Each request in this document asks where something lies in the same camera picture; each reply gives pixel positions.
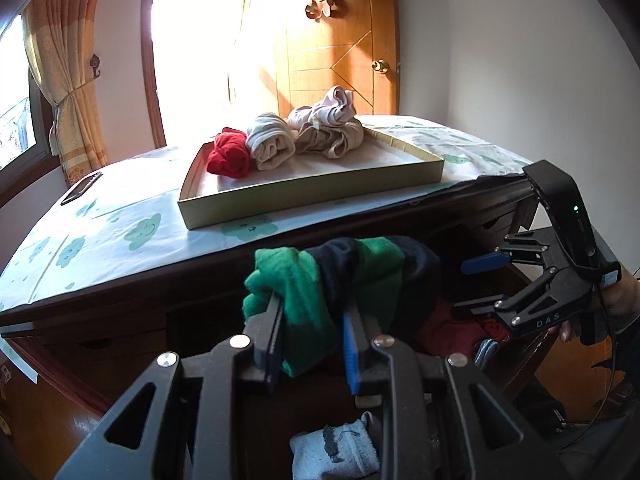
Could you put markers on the beige underwear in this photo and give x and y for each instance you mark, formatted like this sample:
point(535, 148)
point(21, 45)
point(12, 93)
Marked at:
point(270, 142)

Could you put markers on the yellow patterned curtain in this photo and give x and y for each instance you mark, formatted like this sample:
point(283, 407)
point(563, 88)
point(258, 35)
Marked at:
point(70, 60)

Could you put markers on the tan underwear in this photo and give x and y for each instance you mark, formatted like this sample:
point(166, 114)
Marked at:
point(330, 141)

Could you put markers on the dark wooden drawer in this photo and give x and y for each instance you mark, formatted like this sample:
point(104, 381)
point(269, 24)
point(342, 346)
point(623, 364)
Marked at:
point(450, 280)

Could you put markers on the striped cloth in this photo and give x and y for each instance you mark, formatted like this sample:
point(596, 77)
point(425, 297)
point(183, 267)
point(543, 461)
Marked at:
point(486, 352)

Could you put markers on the wooden door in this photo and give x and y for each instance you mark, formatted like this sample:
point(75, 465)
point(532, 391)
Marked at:
point(340, 45)

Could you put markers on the green and navy underwear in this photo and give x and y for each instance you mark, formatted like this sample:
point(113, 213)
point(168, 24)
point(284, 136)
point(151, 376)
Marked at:
point(300, 290)

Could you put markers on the red underwear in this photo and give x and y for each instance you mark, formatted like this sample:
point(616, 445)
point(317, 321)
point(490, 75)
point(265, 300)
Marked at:
point(229, 155)

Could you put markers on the cloud print tablecloth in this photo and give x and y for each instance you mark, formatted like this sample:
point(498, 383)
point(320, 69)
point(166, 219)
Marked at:
point(100, 240)

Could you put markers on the dark framed window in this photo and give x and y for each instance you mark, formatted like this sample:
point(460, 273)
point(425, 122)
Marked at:
point(15, 110)

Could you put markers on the pale pink underwear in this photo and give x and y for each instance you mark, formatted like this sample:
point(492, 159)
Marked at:
point(330, 107)

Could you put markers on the black phone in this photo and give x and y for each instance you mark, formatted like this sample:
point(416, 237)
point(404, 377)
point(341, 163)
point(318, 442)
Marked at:
point(81, 188)

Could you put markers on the metal wall hook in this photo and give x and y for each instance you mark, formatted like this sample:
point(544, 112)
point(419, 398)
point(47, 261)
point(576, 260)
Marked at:
point(95, 65)

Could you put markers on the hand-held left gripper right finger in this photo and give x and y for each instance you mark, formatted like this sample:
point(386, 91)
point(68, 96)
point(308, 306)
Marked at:
point(351, 357)

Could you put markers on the shallow cardboard box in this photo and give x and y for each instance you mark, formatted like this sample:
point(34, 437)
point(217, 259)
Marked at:
point(325, 180)

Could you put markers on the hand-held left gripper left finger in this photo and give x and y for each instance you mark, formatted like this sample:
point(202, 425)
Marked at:
point(272, 345)

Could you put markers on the person's right hand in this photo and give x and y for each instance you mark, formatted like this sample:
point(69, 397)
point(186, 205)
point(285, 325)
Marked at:
point(625, 300)

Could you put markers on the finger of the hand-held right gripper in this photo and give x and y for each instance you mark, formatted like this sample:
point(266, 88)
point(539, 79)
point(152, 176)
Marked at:
point(545, 310)
point(482, 262)

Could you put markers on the brass door knob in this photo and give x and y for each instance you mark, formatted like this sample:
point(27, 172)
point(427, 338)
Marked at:
point(380, 65)

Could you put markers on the grey sock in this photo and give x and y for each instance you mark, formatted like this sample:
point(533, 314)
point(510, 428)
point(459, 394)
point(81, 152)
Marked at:
point(345, 447)

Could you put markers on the dark wooden desk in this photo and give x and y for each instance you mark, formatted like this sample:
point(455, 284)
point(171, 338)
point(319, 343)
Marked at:
point(125, 320)

